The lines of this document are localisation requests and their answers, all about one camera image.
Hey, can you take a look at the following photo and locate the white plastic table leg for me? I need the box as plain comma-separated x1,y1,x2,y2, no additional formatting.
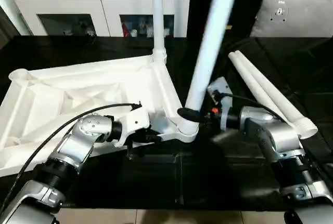
227,51,292,123
176,0,243,135
234,49,318,138
150,0,168,64

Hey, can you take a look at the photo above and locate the white plastic table top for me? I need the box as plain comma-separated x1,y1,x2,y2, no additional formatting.
0,52,201,179

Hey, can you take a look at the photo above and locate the black work mat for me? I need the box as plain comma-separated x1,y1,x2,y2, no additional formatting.
0,34,333,212

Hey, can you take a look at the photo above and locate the black furniture with yellow label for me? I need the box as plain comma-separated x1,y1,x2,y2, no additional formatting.
186,0,271,38

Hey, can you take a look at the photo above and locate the grey cushion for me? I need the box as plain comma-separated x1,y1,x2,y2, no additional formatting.
250,0,333,38

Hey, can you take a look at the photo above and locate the white glass-door cabinet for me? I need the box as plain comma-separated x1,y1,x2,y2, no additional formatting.
10,0,192,38

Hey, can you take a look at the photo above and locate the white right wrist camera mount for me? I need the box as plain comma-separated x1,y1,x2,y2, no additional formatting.
207,76,233,114

